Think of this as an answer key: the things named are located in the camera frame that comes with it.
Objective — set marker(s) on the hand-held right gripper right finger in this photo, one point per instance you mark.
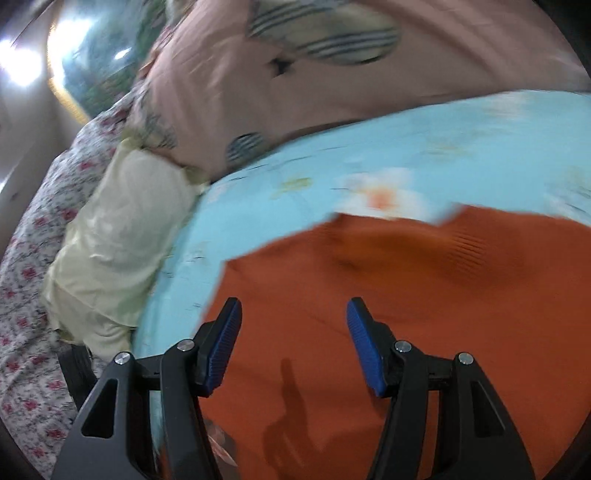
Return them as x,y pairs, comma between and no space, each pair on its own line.
367,350

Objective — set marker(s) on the white red floral blanket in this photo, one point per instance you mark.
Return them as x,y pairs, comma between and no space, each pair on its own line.
32,277

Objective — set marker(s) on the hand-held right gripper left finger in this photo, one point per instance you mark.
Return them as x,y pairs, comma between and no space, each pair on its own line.
222,350

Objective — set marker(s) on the pink pillow with striped patches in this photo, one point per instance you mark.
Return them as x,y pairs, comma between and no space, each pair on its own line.
323,69

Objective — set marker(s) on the pale yellow pillow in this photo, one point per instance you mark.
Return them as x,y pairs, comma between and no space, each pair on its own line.
115,240

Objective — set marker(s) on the orange knit garment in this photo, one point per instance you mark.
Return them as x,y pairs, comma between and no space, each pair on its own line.
415,295

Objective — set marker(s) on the green landscape wall picture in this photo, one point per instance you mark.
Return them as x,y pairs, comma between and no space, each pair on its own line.
101,50

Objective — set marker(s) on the light blue floral bedsheet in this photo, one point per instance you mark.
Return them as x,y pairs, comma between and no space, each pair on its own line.
323,161

